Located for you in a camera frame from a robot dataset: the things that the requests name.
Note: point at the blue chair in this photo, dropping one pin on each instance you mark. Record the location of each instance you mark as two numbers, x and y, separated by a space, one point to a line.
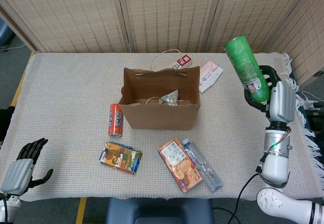
4 34

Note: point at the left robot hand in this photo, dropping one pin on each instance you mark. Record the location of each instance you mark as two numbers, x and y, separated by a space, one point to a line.
17 176

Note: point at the black plastic bin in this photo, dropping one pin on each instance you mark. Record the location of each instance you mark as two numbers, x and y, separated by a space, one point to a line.
316 122

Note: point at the silver snack bag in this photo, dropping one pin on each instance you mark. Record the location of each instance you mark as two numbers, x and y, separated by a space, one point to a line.
170 97

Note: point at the beige woven tablecloth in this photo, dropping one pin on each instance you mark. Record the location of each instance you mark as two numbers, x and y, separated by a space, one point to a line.
63 94

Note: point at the white power adapter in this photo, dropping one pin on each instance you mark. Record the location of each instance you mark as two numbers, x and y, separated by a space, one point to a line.
310 103

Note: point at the brown paper bag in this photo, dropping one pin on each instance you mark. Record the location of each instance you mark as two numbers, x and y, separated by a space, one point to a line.
159 117

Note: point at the black object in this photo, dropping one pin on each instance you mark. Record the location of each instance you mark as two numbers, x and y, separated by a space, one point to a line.
6 122

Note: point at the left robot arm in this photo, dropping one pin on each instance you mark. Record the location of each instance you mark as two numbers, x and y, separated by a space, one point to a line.
10 206

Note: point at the blue-orange cookie box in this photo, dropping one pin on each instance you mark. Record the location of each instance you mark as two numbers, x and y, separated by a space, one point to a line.
179 163

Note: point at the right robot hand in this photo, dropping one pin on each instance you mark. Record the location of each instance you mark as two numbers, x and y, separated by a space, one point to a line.
282 102

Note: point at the blue padded seat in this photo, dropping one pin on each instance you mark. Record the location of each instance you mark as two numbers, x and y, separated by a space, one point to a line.
159 208

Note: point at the white pink packet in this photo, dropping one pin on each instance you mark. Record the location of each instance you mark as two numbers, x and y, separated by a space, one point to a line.
210 74

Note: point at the red white small packet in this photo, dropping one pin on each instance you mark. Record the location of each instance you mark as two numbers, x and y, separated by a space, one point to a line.
183 60

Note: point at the colourful flat snack pack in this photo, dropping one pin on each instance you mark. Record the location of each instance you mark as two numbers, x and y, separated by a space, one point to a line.
119 158

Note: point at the green chips canister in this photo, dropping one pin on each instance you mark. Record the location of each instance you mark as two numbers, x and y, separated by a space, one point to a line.
243 64

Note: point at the bamboo folding screen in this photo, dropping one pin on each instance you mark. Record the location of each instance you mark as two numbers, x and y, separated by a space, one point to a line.
76 13

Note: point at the orange soda can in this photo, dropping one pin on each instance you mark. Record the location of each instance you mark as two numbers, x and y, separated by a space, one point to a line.
116 121

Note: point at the clear plastic water bottle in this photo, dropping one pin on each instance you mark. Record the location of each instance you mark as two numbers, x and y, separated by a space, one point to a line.
207 170

